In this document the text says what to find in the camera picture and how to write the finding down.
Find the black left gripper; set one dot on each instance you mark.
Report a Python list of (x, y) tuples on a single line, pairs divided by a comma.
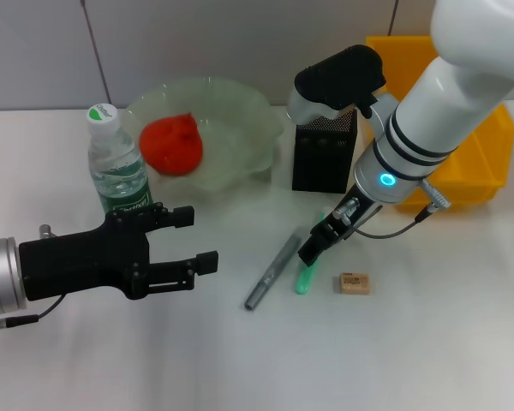
[(85, 265)]

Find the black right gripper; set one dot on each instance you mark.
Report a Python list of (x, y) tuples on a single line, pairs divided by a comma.
[(347, 222)]

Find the green pen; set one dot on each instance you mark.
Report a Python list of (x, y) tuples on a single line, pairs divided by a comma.
[(304, 282)]

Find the orange fruit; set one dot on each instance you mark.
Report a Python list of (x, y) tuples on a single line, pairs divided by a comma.
[(171, 145)]

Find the clear water bottle green label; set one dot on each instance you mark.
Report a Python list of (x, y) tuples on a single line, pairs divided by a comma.
[(117, 167)]

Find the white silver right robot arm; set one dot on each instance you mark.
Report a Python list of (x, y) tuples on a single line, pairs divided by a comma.
[(445, 107)]

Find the grey marker pen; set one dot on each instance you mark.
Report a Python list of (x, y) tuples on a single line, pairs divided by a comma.
[(274, 269)]

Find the tan eraser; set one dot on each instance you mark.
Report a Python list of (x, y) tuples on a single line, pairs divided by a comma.
[(355, 284)]

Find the black mesh pen holder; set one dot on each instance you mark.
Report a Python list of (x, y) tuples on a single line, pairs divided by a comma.
[(321, 167)]

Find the green glass fruit plate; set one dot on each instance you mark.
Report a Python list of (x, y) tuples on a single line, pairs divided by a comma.
[(235, 137)]

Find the left gripper silver stud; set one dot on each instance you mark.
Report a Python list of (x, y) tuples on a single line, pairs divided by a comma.
[(46, 231)]

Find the yellow plastic bin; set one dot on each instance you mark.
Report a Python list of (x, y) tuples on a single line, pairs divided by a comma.
[(475, 171)]

